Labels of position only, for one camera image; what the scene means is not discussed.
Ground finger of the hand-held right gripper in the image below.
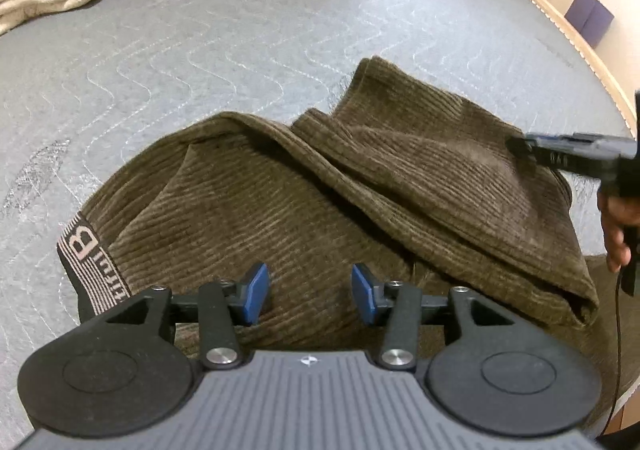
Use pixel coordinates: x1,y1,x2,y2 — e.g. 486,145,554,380
506,131,581,171

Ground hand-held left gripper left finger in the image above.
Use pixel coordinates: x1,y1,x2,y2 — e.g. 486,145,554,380
91,262,272,372

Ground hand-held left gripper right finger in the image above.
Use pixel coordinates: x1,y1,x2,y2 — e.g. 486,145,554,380
350,262,532,373

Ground brown corduroy pants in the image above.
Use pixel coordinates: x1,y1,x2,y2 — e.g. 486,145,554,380
56,56,617,436

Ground person's right hand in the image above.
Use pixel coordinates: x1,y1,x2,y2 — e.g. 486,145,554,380
597,190,633,273

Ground purple box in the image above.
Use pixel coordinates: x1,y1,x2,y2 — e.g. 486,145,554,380
565,0,615,49

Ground black cable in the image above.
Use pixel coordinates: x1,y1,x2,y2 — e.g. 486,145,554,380
602,267,626,438

